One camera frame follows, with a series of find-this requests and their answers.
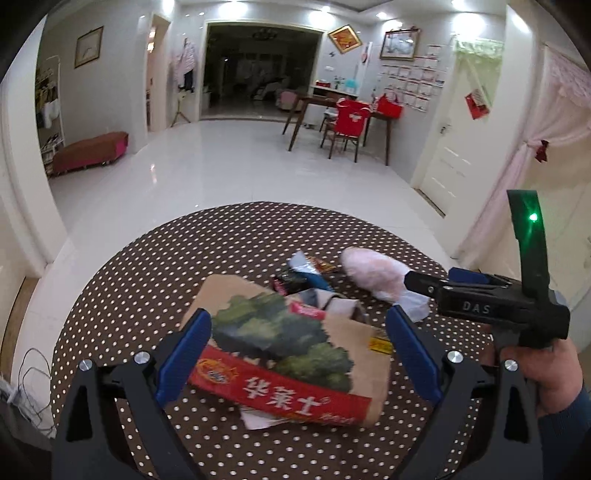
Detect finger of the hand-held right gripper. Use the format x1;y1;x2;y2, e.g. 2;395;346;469
447;266;509;291
403;271;445;302

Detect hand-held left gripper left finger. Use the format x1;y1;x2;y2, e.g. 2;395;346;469
54;308;213;480

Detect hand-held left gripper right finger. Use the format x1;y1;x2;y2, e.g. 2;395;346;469
385;305;544;480

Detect pink plastic bag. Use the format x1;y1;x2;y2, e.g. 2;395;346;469
339;247;431;322

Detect brown paper bag red print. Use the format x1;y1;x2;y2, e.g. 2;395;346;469
187;274;394;428

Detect person's right forearm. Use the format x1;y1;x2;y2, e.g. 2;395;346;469
537;385;591;480

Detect person's right hand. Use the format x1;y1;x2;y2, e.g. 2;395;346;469
480;323;585;419

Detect brown polka dot tablecloth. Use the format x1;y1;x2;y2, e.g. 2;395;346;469
51;200;498;480

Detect pink curtain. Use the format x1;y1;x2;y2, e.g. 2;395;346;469
454;43;591;278

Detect white paper scrap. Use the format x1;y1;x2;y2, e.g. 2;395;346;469
239;405;297;431

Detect white blue foil wrapper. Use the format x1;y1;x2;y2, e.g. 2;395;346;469
287;250;334;292

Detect dark snack wrapper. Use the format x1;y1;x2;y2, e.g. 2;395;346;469
271;274;297;297

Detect white panel door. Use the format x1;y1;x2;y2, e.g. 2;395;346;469
417;54;498;216

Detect red door decoration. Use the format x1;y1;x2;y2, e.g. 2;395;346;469
464;89;491;121

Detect chair with red cover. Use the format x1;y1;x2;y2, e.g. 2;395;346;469
320;97;373;164

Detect red basket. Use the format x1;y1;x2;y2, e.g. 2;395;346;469
376;91;404;119

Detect dark wooden dining table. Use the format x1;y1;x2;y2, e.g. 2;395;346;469
282;94;393;167

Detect white cabinet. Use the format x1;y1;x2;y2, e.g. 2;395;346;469
308;84;360;130

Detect red upholstered bench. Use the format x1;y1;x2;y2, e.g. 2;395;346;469
51;131;129;178

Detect green lace valance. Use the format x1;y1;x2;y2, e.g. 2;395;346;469
451;37;505;59

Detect large framed picture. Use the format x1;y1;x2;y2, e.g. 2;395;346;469
379;28;421;62

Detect wooden tripod stand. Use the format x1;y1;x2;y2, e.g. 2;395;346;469
170;90;193;128

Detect dark glass sliding door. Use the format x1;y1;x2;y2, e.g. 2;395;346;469
202;21;327;122

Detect white coat rack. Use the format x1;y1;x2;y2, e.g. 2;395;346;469
34;54;66;179

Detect hanging light clothes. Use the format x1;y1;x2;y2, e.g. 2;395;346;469
171;39;197;91

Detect small framed picture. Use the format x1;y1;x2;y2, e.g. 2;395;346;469
74;26;105;69

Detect floor cables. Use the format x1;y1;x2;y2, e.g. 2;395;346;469
8;347;59;438

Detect wall of white certificates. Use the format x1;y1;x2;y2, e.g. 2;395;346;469
378;44;447;112

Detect red diamond wall poster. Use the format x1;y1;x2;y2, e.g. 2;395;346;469
327;25;362;55

